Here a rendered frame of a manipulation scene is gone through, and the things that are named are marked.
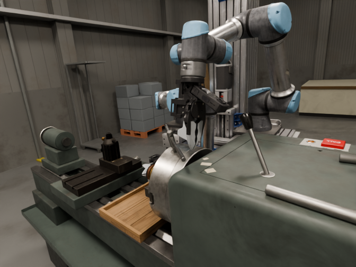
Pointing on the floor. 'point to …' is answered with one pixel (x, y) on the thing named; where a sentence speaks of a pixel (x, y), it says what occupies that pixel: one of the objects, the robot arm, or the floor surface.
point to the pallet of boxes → (140, 109)
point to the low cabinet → (328, 98)
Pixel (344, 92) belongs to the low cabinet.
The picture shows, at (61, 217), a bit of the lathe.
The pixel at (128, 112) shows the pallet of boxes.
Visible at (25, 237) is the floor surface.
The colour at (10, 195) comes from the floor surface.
